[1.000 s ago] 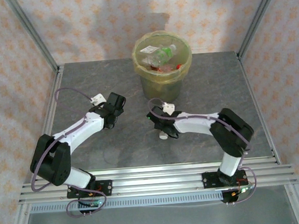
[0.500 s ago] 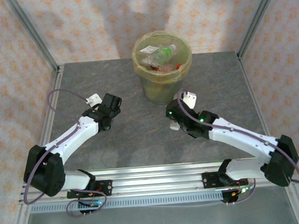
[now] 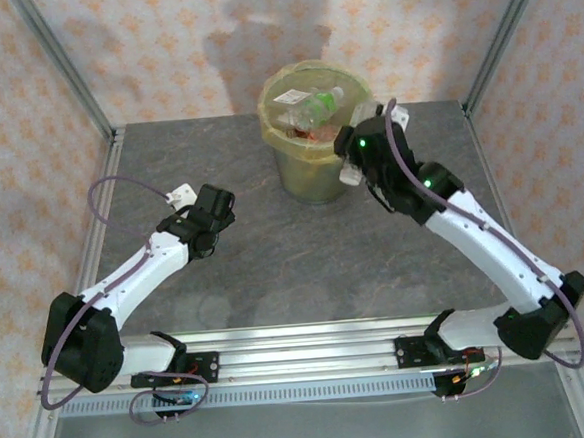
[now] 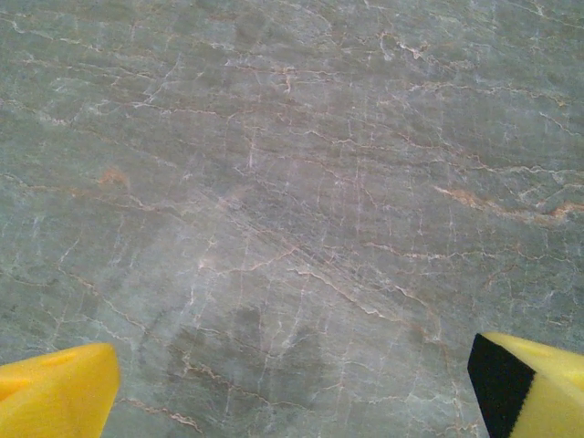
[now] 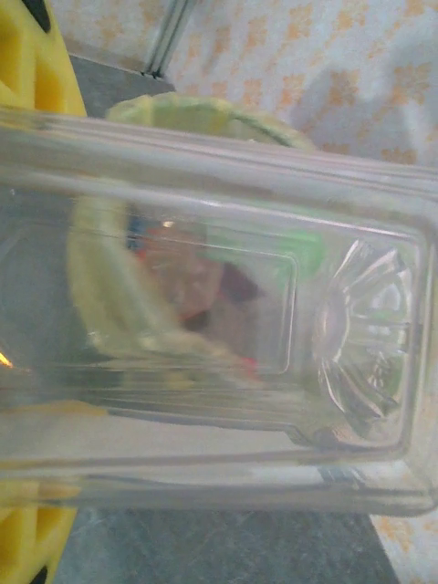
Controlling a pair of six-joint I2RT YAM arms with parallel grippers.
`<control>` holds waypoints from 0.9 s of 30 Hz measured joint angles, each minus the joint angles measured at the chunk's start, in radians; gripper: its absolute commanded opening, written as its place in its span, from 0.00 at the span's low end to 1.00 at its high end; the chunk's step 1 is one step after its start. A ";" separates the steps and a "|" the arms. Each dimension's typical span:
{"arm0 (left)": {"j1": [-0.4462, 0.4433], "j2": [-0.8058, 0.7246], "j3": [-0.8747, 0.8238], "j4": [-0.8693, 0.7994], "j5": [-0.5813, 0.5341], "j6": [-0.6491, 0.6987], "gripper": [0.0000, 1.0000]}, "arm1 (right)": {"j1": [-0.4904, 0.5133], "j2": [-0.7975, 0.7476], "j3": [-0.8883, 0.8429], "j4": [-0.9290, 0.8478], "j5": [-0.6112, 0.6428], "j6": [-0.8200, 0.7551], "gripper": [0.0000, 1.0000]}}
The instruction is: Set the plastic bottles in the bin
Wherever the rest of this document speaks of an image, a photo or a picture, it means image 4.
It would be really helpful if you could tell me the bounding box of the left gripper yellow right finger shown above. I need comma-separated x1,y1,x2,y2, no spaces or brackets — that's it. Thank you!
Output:
467,331,584,438

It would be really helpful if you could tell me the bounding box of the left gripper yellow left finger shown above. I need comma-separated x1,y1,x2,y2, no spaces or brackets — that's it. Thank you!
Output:
0,342,122,438

